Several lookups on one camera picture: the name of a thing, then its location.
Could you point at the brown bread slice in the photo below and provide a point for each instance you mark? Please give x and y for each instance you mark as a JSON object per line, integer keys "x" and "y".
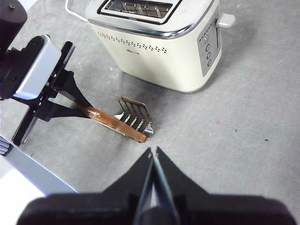
{"x": 122, "y": 127}

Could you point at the white frame bar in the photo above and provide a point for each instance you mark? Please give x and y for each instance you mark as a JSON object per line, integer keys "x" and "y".
{"x": 28, "y": 168}

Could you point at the cream two-slot toaster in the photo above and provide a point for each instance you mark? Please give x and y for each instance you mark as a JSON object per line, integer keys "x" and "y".
{"x": 150, "y": 61}

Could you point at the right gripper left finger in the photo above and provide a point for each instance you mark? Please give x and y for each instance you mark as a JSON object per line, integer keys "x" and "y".
{"x": 98, "y": 208}

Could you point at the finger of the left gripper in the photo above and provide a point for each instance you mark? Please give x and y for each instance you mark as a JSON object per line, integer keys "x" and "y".
{"x": 71, "y": 87}
{"x": 61, "y": 112}

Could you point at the pale grey left camera box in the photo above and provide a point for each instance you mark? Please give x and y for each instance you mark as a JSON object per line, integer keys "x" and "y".
{"x": 35, "y": 70}

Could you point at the grey toaster lever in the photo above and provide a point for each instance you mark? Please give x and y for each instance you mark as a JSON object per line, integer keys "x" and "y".
{"x": 226, "y": 20}

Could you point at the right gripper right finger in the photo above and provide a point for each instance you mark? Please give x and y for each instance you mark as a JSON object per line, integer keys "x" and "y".
{"x": 211, "y": 211}

